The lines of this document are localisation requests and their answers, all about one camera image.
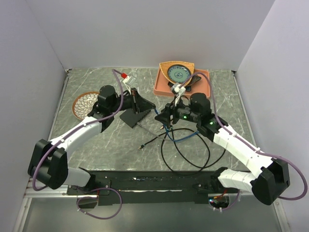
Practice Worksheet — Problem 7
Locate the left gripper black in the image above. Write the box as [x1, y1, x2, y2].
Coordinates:
[110, 88, 155, 114]

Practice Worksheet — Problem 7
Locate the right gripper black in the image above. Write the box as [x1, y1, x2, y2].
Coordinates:
[154, 96, 201, 127]

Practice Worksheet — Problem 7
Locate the blue ethernet cable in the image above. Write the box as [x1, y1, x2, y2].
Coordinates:
[153, 108, 201, 143]

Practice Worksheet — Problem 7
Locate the black network switch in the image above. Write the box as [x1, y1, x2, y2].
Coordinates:
[120, 109, 151, 128]

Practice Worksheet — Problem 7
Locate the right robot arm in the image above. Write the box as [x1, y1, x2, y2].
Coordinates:
[155, 93, 290, 205]

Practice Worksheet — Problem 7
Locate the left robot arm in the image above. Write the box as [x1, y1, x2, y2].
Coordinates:
[28, 85, 156, 194]

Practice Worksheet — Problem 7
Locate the salmon rectangular tray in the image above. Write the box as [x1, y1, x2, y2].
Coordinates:
[153, 69, 211, 98]

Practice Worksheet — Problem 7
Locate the teal patterned round plate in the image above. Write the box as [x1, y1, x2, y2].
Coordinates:
[168, 64, 191, 83]

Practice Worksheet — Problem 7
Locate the black dish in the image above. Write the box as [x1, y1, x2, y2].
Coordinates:
[171, 75, 201, 92]

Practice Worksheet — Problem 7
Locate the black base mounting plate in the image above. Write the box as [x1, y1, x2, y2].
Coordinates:
[67, 171, 238, 206]

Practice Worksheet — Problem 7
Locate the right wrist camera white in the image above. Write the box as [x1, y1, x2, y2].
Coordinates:
[170, 83, 186, 106]

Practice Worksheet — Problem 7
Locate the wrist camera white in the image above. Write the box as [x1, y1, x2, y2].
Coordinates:
[121, 73, 138, 91]
[170, 83, 186, 106]

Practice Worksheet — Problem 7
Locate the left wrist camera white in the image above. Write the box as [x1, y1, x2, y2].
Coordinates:
[121, 73, 138, 91]

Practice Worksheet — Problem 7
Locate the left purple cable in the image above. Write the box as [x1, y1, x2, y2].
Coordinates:
[32, 69, 126, 191]

